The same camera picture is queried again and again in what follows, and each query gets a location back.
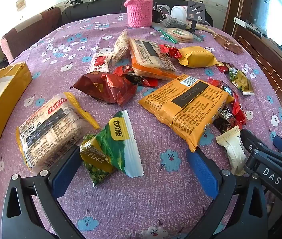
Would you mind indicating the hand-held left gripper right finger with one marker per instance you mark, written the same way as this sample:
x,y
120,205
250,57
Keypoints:
x,y
203,171

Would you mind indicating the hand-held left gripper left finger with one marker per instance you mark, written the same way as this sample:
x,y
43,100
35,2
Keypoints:
x,y
64,176

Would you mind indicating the cream small packet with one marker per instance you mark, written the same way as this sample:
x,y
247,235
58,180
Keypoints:
x,y
233,151

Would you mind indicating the long red candy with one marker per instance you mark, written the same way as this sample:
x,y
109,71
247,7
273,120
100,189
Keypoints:
x,y
238,109

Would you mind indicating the clear cracker packet yellow ends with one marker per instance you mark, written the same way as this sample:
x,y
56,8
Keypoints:
x,y
48,129

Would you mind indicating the green snack packet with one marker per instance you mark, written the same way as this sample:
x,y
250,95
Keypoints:
x,y
111,149

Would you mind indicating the large orange barcode packet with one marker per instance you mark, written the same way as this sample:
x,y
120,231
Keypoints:
x,y
185,107

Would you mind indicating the small red candy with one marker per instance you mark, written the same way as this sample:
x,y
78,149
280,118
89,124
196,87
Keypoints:
x,y
224,67

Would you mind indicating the black candy with red ends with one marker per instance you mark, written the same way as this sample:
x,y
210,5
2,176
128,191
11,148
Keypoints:
x,y
141,80

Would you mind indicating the red and white packet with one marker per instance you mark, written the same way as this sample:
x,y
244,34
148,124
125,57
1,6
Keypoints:
x,y
99,63

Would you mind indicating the beige long snack packet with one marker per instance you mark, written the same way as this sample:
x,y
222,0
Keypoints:
x,y
119,46

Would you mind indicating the dark brown candy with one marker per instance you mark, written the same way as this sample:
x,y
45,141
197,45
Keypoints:
x,y
227,120

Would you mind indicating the green candy packet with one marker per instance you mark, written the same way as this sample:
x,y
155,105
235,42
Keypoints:
x,y
242,82

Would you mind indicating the red candy with dark middle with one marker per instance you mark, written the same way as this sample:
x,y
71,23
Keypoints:
x,y
218,84

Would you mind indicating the purple floral tablecloth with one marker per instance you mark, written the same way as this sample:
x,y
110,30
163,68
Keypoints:
x,y
131,204

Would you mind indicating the wooden tv cabinet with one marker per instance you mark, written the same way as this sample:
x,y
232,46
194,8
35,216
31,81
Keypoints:
x,y
263,54

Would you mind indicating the dark red foil packet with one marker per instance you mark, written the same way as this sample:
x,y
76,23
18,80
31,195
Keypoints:
x,y
106,87

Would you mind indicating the plain yellow packet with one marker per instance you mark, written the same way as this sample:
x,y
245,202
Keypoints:
x,y
197,57

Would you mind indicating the brown packet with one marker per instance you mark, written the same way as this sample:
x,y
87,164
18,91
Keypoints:
x,y
228,42

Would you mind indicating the red foil candy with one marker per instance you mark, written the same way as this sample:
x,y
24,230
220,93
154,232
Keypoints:
x,y
170,51

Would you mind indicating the clear cracker packet orange base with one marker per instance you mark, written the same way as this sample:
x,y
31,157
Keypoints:
x,y
148,57

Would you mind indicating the clear bag of round crackers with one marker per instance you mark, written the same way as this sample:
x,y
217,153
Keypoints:
x,y
180,34

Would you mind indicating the black phone stand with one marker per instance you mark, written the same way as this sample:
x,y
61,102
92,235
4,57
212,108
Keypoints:
x,y
196,11

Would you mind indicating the pink armchair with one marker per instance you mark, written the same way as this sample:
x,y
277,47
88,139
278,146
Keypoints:
x,y
31,34

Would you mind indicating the white plastic container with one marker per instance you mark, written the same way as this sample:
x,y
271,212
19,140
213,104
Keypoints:
x,y
179,12

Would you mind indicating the black sofa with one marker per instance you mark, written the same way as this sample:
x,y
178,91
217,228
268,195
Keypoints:
x,y
106,7

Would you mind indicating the pink knitted sleeve bottle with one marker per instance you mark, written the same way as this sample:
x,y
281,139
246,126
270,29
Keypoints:
x,y
139,7

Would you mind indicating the small wall sign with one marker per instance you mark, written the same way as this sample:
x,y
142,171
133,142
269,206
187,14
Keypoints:
x,y
20,4

